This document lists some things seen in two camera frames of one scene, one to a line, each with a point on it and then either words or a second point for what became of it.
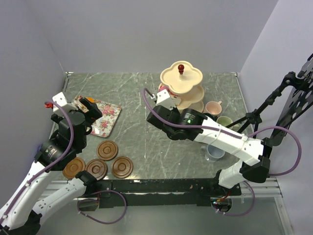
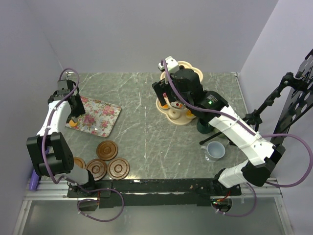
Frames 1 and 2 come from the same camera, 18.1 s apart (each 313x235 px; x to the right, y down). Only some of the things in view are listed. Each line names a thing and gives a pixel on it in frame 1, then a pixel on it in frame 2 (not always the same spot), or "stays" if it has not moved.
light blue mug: [212, 153] stays
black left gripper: [94, 113] -> [79, 110]
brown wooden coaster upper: [107, 150] stays
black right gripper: [177, 111] -> [160, 88]
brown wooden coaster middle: [97, 167] stays
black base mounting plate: [198, 193] stays
